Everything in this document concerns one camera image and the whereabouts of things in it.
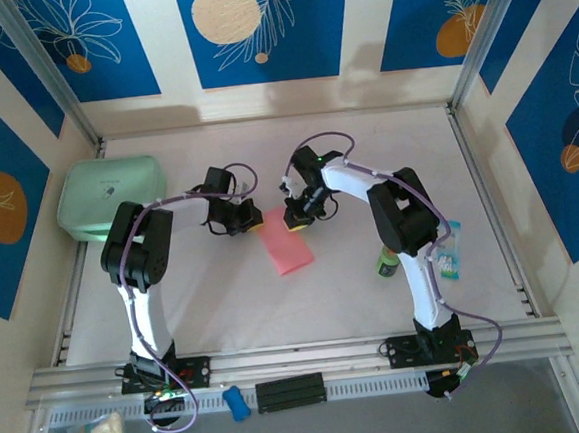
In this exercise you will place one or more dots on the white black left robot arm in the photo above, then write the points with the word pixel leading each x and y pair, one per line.
pixel 144 318

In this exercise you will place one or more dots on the aluminium rail frame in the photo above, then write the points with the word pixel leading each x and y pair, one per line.
pixel 301 361

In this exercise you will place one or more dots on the green lidded bottle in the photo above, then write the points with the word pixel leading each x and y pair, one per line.
pixel 386 266

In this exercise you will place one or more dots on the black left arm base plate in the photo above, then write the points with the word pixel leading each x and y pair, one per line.
pixel 196 371

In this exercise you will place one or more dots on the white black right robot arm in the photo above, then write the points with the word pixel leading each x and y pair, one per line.
pixel 423 286

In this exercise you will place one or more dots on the black ribbed block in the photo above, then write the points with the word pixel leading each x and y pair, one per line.
pixel 291 393

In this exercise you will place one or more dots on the small controller board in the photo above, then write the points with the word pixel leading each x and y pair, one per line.
pixel 165 394
pixel 466 369

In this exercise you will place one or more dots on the blue white snack packet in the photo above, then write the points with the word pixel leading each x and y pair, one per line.
pixel 448 261

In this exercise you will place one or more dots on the pink paper sheet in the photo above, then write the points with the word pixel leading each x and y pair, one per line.
pixel 287 247

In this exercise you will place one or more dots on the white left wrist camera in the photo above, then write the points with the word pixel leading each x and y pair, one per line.
pixel 242 188

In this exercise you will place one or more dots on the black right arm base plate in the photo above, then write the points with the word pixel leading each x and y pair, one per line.
pixel 400 350

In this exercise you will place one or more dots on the aluminium corner post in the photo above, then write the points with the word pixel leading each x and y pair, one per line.
pixel 41 60
pixel 490 25

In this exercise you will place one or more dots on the mint green zip pouch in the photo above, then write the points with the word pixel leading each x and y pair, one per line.
pixel 102 191

